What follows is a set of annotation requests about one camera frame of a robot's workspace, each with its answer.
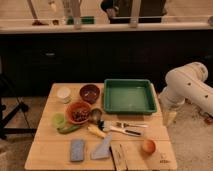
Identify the orange apple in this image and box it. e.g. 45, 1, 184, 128
142, 139, 156, 154

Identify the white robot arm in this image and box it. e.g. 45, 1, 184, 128
158, 62, 213, 126

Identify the purple bowl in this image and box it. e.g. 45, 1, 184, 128
79, 84, 100, 104

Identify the orange bowl with food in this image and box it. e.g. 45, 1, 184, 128
65, 101, 91, 124

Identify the silver fork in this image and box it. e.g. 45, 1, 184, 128
116, 122, 148, 128

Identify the green plastic tray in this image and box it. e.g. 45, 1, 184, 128
103, 79, 157, 115

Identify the wooden block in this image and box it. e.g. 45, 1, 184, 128
111, 143, 127, 171

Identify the small metal cup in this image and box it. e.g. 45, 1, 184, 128
89, 108, 102, 124

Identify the blue sponge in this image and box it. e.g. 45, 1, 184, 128
70, 139, 85, 162

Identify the green chili pepper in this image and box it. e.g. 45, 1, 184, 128
57, 125, 81, 135

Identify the white cup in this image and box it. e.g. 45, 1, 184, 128
57, 87, 71, 104

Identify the light green plastic lid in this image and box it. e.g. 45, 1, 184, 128
51, 113, 66, 129

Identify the person in dark clothes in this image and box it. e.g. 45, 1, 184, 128
100, 0, 166, 24

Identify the green box on counter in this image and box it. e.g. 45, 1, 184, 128
66, 16, 95, 25

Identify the dark cabinet counter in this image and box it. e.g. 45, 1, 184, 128
0, 26, 213, 96

